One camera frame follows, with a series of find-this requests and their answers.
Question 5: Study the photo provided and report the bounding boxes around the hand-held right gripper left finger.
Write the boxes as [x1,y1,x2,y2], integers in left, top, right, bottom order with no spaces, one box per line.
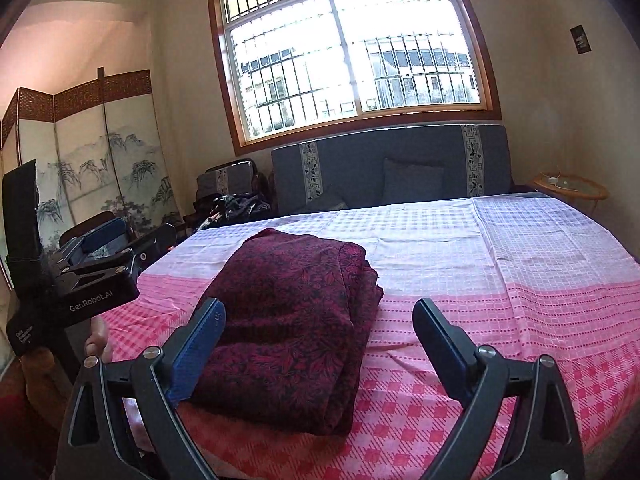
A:
[56,297,227,480]

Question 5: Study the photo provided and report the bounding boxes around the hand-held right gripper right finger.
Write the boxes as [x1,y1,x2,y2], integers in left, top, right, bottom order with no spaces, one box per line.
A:
[412,297,586,480]

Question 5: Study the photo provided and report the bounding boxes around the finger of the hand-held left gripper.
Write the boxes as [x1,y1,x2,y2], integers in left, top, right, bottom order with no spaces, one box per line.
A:
[59,224,177,286]

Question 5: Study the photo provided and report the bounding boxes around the maroon patterned sweater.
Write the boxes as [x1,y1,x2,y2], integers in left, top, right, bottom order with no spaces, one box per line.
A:
[189,228,385,436]

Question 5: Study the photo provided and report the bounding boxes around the dark patterned clothes pile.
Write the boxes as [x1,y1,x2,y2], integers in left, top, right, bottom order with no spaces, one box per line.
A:
[200,194,273,231]

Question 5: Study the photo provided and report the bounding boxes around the person's left hand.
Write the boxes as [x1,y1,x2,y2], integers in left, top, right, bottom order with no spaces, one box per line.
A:
[84,316,112,362]

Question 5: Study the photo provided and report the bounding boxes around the wooden chair with blue cushion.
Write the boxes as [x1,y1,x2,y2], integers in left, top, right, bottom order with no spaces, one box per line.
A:
[60,211,176,261]

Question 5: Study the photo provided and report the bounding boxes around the pink checked bed blanket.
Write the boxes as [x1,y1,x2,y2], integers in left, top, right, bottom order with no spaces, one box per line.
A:
[100,192,640,480]

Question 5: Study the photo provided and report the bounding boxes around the wooden armchair with grey cushion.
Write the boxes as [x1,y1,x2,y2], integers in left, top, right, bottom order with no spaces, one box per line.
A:
[192,158,272,211]

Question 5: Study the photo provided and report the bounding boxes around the painted folding screen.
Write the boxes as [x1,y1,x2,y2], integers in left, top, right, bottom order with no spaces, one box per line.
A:
[0,67,186,266]

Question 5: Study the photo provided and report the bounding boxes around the grey sofa with patterned stripes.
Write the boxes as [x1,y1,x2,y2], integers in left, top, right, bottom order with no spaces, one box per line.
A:
[270,124,513,216]

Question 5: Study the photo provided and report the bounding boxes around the round wooden side table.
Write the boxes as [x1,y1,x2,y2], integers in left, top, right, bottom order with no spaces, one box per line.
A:
[531,174,610,216]

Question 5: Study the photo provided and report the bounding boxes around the wooden framed barred window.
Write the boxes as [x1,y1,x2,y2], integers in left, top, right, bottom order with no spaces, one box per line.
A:
[206,0,502,157]

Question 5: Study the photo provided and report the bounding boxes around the black wall switch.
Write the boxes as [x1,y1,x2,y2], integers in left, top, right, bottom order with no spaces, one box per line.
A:
[570,25,591,55]

